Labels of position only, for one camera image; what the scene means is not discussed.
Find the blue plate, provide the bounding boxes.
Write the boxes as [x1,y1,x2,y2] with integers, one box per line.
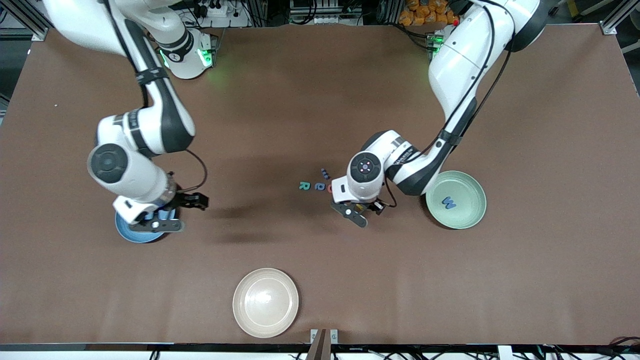
[115,205,180,244]

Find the orange snack bags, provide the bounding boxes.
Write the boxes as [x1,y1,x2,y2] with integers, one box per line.
[398,0,458,26]

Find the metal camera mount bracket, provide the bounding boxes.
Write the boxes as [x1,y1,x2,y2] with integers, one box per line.
[310,328,339,360]

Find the white power strip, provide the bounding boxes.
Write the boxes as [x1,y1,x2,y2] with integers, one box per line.
[192,0,232,18]

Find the aluminium frame with bracket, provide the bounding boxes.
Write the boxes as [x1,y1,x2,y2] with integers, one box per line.
[600,0,640,36]
[0,0,56,41]

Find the beige plate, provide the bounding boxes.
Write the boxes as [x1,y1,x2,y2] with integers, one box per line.
[232,268,300,339]

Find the black electronics box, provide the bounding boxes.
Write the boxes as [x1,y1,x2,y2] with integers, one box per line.
[289,0,363,26]

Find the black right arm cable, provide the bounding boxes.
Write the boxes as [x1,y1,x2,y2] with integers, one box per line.
[177,148,209,194]

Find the green plate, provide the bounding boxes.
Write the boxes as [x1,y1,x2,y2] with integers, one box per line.
[425,170,487,230]

